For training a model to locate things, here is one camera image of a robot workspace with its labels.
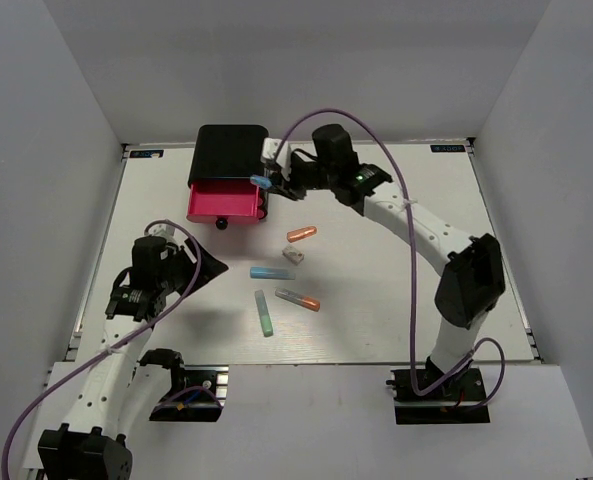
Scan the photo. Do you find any black drawer cabinet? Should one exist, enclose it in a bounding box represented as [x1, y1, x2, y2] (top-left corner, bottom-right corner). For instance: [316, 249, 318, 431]
[188, 124, 268, 194]

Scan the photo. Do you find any orange capped clear highlighter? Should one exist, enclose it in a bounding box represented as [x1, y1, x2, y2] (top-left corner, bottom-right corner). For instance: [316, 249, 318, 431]
[275, 288, 320, 312]

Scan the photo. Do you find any pink top drawer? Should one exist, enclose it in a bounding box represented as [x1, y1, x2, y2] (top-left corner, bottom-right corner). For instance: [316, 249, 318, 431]
[186, 179, 262, 230]

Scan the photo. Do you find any blue highlighter pen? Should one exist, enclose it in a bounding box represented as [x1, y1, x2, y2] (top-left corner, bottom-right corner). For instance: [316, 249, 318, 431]
[249, 266, 296, 280]

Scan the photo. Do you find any left blue table label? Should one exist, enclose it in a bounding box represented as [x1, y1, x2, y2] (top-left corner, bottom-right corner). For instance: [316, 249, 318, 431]
[129, 149, 164, 159]

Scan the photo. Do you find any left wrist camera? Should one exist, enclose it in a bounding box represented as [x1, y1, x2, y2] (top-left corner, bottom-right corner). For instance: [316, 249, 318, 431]
[145, 222, 178, 245]

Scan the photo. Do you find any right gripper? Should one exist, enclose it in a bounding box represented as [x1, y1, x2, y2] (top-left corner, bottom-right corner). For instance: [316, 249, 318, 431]
[267, 156, 337, 202]

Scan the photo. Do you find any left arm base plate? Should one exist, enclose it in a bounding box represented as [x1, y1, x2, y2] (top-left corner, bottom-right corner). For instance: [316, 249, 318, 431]
[149, 365, 229, 423]

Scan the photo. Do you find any right blue table label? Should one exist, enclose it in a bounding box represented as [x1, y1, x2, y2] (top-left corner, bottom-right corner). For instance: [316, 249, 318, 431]
[430, 144, 467, 153]

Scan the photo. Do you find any blue table label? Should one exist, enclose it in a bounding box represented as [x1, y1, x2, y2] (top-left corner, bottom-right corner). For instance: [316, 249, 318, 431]
[129, 149, 164, 159]
[430, 144, 467, 153]

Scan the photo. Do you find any pink lower drawer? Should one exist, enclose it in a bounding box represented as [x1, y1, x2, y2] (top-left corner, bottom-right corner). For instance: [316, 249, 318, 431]
[257, 189, 268, 220]

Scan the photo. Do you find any pink drawer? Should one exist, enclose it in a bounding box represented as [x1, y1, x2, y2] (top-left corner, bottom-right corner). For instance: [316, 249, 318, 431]
[257, 189, 268, 220]
[186, 179, 262, 230]

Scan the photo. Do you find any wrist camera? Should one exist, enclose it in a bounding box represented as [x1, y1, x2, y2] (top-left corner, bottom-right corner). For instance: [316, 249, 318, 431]
[261, 138, 292, 177]
[145, 222, 178, 245]

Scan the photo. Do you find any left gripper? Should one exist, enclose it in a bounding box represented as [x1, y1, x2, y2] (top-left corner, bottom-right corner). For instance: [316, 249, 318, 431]
[158, 236, 229, 299]

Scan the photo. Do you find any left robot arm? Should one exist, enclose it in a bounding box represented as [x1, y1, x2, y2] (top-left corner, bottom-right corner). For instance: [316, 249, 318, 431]
[37, 233, 229, 479]

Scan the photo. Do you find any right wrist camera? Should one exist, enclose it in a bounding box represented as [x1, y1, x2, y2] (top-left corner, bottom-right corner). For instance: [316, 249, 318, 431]
[261, 138, 292, 177]

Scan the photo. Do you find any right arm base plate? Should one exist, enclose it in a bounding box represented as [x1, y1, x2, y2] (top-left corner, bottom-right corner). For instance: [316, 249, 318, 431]
[385, 368, 490, 425]

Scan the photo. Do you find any blue pen refill case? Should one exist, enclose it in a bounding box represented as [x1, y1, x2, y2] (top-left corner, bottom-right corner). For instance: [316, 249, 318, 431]
[249, 175, 273, 190]

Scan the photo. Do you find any green highlighter pen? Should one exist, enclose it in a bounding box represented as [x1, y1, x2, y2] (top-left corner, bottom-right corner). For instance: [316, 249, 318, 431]
[254, 290, 273, 337]

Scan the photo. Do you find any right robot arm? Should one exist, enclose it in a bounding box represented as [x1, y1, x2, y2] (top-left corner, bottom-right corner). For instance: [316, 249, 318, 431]
[261, 124, 506, 399]

